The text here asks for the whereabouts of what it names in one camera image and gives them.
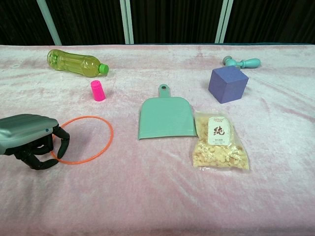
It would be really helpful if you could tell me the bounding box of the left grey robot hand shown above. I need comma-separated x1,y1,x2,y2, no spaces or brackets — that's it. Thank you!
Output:
0,113,71,171

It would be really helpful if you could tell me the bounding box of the thin orange plastic ring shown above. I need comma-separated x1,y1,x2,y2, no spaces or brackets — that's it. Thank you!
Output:
50,115,114,165

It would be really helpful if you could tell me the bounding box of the small pink plastic bottle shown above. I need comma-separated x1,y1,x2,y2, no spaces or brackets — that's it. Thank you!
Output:
90,80,107,102

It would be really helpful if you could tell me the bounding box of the green tea plastic bottle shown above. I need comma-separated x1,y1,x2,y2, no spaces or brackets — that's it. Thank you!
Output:
47,49,110,78

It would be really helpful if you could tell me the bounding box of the teal plastic dustpan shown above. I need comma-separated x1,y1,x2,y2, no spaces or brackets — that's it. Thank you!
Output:
137,84,198,141

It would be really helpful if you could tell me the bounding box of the pink plush table cloth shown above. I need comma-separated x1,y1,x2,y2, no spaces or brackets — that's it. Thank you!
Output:
0,43,315,236

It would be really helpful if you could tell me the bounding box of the clear bag of snacks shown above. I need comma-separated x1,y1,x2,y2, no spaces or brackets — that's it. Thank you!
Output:
192,110,250,171

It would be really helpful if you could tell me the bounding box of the purple foam cube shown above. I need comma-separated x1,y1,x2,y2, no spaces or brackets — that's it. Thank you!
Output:
208,66,250,104

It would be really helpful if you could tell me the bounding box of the teal wooden toy mallet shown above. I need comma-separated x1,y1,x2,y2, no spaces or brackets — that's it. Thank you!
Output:
222,56,261,69

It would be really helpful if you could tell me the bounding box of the pale green frame post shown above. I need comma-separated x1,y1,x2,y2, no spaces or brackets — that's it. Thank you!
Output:
120,0,135,45
36,0,63,46
214,0,234,44

